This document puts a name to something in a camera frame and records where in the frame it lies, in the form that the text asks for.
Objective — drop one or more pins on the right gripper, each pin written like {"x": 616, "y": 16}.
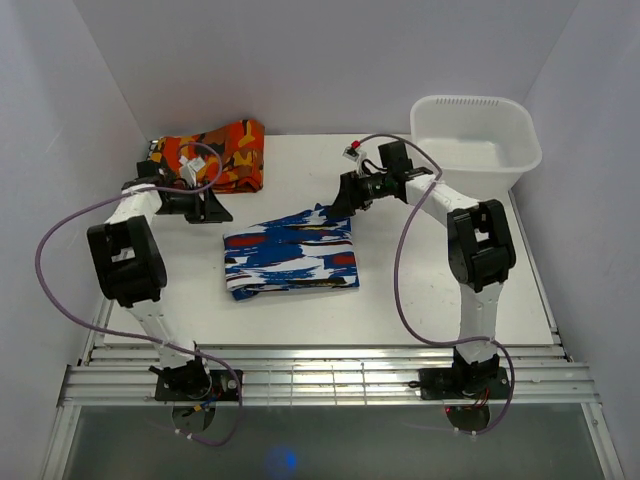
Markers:
{"x": 350, "y": 197}

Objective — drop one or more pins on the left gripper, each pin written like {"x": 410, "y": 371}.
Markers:
{"x": 208, "y": 211}

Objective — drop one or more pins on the blue white patterned trousers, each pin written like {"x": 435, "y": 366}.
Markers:
{"x": 306, "y": 250}

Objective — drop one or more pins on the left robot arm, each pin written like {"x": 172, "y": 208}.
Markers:
{"x": 131, "y": 271}

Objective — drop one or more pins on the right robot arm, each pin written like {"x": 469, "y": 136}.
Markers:
{"x": 480, "y": 253}

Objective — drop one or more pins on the orange camouflage folded trousers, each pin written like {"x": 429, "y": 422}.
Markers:
{"x": 234, "y": 156}

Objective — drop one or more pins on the white plastic basin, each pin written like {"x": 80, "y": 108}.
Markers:
{"x": 483, "y": 144}

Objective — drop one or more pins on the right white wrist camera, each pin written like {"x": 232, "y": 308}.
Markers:
{"x": 354, "y": 152}

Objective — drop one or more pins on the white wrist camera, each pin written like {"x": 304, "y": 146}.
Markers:
{"x": 354, "y": 152}
{"x": 190, "y": 168}

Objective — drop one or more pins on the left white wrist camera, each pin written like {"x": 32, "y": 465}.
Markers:
{"x": 190, "y": 168}

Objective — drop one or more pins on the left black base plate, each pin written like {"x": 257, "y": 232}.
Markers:
{"x": 224, "y": 388}

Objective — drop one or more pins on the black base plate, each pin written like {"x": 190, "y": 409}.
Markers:
{"x": 224, "y": 388}
{"x": 445, "y": 384}

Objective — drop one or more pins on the aluminium rail frame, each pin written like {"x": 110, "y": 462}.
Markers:
{"x": 118, "y": 375}

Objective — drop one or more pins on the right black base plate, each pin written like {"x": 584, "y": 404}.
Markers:
{"x": 445, "y": 384}

